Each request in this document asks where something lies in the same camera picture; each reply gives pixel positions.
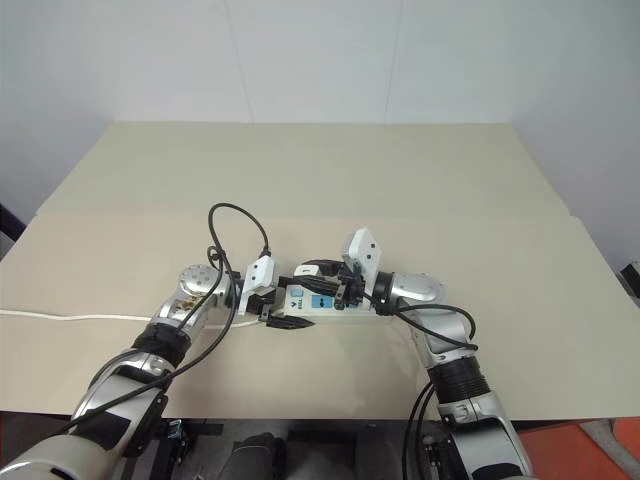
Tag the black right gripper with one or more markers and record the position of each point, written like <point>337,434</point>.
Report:
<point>352,290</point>

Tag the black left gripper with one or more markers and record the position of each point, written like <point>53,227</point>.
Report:
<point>260,304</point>

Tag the white charger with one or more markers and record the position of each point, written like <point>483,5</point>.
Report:
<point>306,270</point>

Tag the white power strip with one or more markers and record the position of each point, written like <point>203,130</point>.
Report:
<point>325,312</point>

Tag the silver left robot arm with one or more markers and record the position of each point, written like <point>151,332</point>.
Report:
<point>195,282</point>

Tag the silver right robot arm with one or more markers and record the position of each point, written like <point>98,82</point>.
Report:
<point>420,287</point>

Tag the dark rounded shape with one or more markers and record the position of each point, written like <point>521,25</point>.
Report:
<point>260,455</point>

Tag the dark cabinet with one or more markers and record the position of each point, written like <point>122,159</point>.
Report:
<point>10,230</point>

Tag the black box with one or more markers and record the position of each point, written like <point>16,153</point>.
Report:
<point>631,282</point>

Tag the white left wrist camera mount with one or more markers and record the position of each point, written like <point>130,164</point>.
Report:
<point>259,277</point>

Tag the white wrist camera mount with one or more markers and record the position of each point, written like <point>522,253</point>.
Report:
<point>364,252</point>
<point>259,277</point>

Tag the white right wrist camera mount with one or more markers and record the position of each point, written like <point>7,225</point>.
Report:
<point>364,252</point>

